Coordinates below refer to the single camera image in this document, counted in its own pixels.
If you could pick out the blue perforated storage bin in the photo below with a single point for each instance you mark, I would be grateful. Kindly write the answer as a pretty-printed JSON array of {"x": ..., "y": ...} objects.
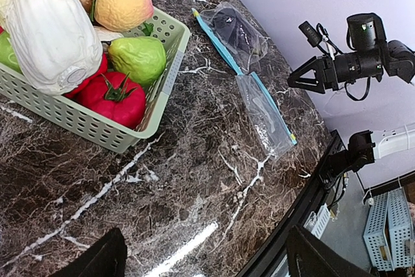
[{"x": 389, "y": 231}]

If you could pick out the red tomato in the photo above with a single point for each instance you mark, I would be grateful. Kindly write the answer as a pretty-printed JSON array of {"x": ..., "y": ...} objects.
[{"x": 115, "y": 96}]

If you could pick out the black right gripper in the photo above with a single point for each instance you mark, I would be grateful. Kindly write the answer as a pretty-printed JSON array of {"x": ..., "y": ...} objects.
[{"x": 325, "y": 75}]

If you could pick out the orange pink peach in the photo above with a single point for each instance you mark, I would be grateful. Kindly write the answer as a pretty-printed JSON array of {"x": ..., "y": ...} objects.
[{"x": 122, "y": 15}]

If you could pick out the yellow napa cabbage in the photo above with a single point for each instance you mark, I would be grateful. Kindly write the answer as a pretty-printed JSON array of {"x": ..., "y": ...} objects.
[{"x": 54, "y": 42}]

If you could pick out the clear zip bag blue zipper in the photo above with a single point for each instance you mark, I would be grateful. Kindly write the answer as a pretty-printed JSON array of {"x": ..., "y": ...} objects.
[{"x": 242, "y": 63}]

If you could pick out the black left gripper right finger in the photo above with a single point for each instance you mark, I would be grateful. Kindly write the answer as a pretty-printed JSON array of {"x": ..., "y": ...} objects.
[{"x": 308, "y": 256}]

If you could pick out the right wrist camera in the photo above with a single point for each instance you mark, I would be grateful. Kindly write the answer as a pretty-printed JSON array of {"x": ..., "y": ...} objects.
[{"x": 317, "y": 39}]

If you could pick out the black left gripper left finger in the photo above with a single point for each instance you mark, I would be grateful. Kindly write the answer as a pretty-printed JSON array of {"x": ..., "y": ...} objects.
[{"x": 106, "y": 257}]

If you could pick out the purple eggplant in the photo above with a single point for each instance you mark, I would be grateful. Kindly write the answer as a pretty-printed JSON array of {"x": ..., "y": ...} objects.
[{"x": 234, "y": 29}]

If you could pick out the black front rail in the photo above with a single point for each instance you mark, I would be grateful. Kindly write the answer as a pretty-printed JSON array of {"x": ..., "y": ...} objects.
[{"x": 272, "y": 252}]

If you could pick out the pale green plastic basket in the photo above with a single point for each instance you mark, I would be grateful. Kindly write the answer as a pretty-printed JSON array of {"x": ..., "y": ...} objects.
[{"x": 64, "y": 110}]

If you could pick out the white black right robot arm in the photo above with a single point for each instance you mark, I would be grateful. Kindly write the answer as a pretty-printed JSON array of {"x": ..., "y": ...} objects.
[{"x": 370, "y": 56}]

